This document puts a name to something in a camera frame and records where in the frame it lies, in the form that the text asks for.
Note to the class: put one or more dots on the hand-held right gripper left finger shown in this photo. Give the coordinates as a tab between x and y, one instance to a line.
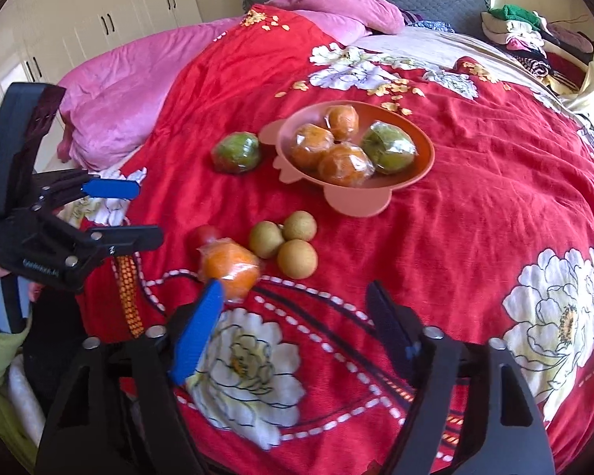
198	329

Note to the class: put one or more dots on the blue patterned cloth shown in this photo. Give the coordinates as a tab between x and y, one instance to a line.
428	23

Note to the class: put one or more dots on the small brown-green kiwi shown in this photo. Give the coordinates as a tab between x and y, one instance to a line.
299	225
297	257
266	239

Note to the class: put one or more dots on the pile of folded clothes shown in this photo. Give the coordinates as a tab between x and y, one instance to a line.
529	34

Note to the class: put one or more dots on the pink plush blanket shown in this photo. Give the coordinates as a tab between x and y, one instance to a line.
128	89

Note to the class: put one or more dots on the red floral blanket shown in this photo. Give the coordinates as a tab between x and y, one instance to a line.
475	183

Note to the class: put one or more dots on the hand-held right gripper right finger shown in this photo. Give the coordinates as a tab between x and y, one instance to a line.
391	326

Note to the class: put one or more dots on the white wardrobe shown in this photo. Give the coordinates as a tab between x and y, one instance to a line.
79	10

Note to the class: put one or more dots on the pink plush pillow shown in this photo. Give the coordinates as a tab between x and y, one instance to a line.
336	5

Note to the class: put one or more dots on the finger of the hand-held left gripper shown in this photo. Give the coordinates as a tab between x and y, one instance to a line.
128	238
109	189

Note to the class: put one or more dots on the large green citrus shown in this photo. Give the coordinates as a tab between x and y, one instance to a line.
236	152

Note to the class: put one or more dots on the red tomato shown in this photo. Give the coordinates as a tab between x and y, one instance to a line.
205	235

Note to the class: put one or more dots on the small green citrus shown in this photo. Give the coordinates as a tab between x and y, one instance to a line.
390	147

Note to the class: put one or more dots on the plastic-wrapped orange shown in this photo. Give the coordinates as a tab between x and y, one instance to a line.
345	164
311	146
343	121
230	269

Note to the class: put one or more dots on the pink plastic bowl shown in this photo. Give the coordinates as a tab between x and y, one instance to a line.
406	183

